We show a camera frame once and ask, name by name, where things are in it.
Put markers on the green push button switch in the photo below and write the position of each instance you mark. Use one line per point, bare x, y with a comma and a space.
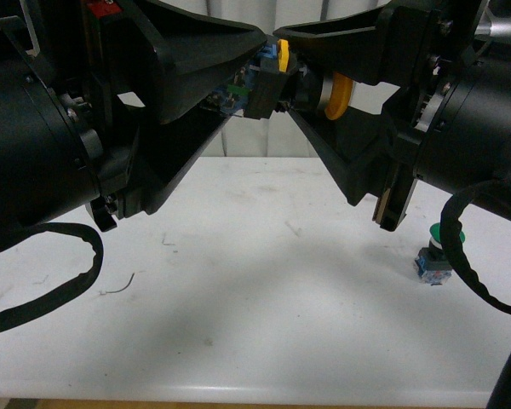
433, 267

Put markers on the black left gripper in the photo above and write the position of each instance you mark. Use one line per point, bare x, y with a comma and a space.
93, 88

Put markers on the yellow push button switch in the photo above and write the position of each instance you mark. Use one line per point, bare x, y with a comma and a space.
275, 80

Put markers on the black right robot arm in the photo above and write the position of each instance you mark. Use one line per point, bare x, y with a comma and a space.
448, 122

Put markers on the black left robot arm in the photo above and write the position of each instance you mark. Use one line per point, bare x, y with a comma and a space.
101, 104

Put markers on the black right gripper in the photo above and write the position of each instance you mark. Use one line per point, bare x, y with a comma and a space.
416, 45

